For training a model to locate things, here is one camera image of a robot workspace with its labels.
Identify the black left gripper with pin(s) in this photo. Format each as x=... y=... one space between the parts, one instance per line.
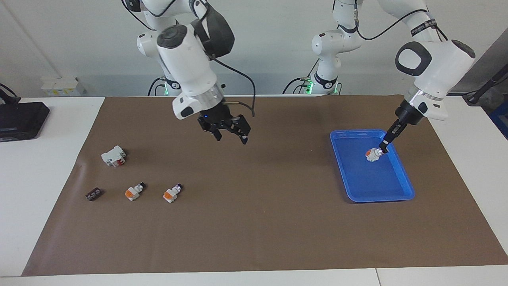
x=408 y=113

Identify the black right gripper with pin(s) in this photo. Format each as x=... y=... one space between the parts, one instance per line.
x=220 y=117

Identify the white orange small switch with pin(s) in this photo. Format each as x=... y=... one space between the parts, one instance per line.
x=372 y=155
x=172 y=194
x=134 y=192

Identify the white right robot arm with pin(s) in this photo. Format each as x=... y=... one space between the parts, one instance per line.
x=186 y=63

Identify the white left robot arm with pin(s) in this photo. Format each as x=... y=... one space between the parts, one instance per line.
x=440 y=63

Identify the blue plastic tray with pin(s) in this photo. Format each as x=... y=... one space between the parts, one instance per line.
x=371 y=178

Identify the brown table mat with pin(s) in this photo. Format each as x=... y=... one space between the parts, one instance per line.
x=246 y=206

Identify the blue crate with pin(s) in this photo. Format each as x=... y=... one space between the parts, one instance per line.
x=501 y=119

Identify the black stand pole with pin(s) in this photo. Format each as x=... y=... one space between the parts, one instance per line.
x=490 y=82

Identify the grey partition panel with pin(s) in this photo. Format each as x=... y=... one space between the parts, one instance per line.
x=492 y=59

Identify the small black terminal block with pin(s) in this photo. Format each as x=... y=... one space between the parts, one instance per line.
x=94 y=194

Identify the black electronics box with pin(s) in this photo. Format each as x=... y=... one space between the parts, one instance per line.
x=20 y=119

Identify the large white switch block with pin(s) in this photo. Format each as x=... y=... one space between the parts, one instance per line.
x=112 y=156

